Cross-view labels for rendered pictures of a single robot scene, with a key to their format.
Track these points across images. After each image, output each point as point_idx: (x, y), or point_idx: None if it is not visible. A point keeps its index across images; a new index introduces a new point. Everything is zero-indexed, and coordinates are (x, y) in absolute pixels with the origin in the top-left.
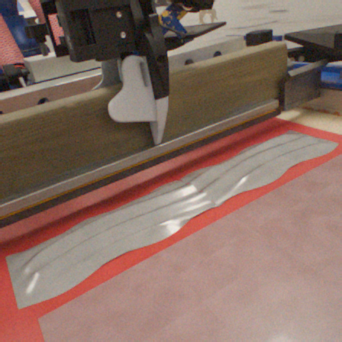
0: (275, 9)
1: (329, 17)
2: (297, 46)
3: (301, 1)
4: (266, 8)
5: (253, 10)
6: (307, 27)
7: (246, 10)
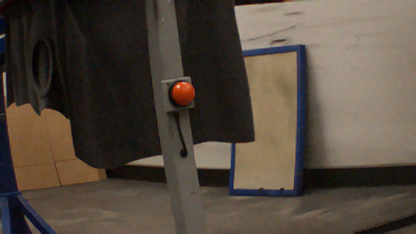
0: (289, 11)
1: (343, 19)
2: (322, 58)
3: (314, 2)
4: (279, 10)
5: (264, 13)
6: (327, 33)
7: (257, 14)
